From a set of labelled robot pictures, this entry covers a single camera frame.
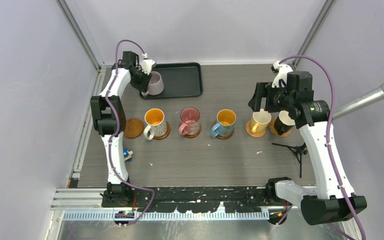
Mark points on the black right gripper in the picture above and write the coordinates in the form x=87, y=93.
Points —
x=263, y=89

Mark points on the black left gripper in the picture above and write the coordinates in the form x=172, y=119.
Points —
x=144, y=86

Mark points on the lilac mug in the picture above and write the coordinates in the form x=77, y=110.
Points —
x=155, y=85

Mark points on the yellow mug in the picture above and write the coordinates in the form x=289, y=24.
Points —
x=260, y=120

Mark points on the woven rattan coaster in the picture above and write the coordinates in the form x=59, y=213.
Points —
x=271, y=127
x=254, y=134

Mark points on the black serving tray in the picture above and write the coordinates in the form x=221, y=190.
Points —
x=180, y=80

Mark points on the black mug cream inside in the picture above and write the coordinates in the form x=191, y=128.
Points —
x=283, y=122

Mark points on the white mug orange inside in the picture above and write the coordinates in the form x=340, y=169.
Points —
x=156, y=124

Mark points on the blue mug orange inside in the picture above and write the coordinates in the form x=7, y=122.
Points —
x=226, y=117

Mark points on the brown wooden coaster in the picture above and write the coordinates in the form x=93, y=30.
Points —
x=134, y=128
x=218, y=131
x=194, y=135
x=166, y=134

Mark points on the pink patterned mug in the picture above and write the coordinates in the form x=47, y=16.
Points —
x=189, y=121

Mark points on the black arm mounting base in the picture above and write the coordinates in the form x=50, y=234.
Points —
x=195, y=199

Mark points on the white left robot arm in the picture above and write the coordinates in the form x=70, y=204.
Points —
x=109, y=119

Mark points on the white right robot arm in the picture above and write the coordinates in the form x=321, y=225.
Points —
x=334, y=199

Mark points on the black microphone tripod stand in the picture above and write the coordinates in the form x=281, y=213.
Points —
x=298, y=151

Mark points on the toy block house car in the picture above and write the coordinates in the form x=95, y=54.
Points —
x=127, y=155

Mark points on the silver microphone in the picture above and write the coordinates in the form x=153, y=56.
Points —
x=367, y=99

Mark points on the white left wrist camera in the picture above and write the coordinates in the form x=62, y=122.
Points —
x=147, y=64

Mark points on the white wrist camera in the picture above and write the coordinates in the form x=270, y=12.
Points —
x=281, y=70
x=147, y=64

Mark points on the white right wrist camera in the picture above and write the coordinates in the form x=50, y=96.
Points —
x=281, y=70

